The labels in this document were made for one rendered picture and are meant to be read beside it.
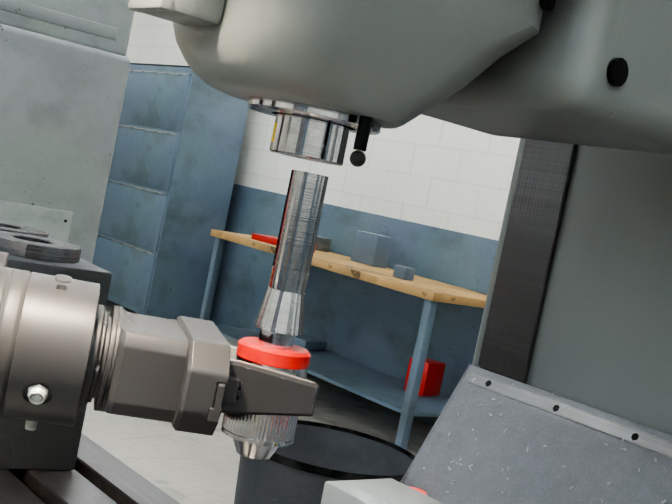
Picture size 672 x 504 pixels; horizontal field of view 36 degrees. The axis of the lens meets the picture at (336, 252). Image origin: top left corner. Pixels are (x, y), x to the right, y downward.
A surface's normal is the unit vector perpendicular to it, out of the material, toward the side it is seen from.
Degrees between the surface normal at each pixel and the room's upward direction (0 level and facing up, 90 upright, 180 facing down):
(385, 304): 90
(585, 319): 90
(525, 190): 90
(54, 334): 69
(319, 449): 86
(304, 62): 130
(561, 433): 63
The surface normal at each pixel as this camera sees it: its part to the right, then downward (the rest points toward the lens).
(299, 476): -0.33, 0.05
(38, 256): 0.37, 0.12
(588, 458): -0.58, -0.55
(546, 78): -0.79, 0.04
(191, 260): 0.61, 0.17
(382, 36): 0.45, 0.60
